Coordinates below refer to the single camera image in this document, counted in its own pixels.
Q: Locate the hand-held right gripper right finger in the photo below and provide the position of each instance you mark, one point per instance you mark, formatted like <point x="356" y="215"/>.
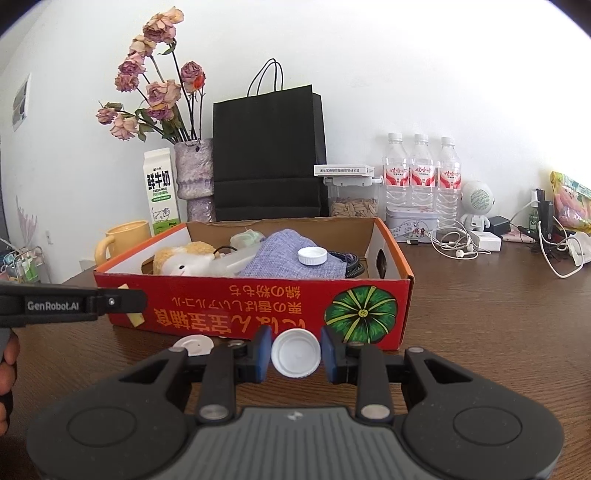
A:
<point x="328" y="355"/>

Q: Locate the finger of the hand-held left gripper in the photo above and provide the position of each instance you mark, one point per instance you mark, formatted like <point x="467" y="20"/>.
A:
<point x="122" y="302"/>

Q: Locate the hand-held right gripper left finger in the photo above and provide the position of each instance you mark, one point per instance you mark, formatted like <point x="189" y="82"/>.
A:
<point x="264" y="355"/>

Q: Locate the white ribbed jar lid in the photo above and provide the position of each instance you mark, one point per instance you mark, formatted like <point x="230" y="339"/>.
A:
<point x="312" y="256"/>
<point x="295" y="353"/>

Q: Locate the red cardboard box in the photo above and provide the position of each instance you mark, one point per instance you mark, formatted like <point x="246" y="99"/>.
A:
<point x="277" y="300"/>

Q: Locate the white and yellow plush toy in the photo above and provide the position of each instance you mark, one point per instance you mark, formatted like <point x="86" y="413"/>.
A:
<point x="184" y="261"/>

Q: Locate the translucent plastic jar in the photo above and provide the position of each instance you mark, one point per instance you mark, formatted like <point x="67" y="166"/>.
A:
<point x="235" y="265"/>

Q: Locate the purple woven cloth mat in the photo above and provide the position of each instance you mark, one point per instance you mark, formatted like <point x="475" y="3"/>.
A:
<point x="281" y="251"/>

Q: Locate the person's left hand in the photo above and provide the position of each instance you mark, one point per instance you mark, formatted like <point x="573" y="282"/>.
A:
<point x="7" y="383"/>

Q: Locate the yellow mug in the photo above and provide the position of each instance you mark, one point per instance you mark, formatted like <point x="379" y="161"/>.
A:
<point x="124" y="240"/>

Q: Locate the white and green milk carton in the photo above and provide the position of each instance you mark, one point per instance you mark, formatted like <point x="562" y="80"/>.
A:
<point x="161" y="194"/>

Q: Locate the purple textured vase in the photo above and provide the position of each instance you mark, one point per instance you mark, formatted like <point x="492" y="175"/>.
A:
<point x="196" y="184"/>

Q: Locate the pale printed tin box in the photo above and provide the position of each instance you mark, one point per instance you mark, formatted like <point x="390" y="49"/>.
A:
<point x="411" y="226"/>

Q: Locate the clear seed container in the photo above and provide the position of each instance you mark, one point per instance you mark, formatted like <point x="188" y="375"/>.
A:
<point x="353" y="203"/>

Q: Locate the flat white card box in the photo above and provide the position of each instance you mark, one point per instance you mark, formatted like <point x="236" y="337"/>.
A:
<point x="344" y="170"/>

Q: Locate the white charger block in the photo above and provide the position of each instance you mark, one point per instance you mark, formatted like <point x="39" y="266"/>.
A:
<point x="487" y="241"/>

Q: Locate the black paper bag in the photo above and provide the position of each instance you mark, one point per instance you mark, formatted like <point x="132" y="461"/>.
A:
<point x="268" y="152"/>

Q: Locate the dried pink rose bouquet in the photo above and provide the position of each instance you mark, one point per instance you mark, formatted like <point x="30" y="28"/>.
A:
<point x="159" y="92"/>

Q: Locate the black power adapter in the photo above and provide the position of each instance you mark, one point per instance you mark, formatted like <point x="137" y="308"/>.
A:
<point x="499" y="225"/>

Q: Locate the white robot speaker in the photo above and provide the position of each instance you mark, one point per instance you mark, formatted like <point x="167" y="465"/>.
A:
<point x="478" y="201"/>

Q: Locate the pink flat case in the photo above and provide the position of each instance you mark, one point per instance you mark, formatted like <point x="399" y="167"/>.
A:
<point x="517" y="237"/>

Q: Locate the small green label bottle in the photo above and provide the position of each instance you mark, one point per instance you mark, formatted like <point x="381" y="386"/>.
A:
<point x="534" y="217"/>

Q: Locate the black stand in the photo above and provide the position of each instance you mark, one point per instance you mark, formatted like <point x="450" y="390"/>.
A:
<point x="547" y="221"/>

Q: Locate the yellow and pink snack packet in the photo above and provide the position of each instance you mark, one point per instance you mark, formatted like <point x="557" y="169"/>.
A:
<point x="572" y="203"/>

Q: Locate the wall poster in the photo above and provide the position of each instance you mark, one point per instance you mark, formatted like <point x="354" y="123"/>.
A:
<point x="21" y="104"/>

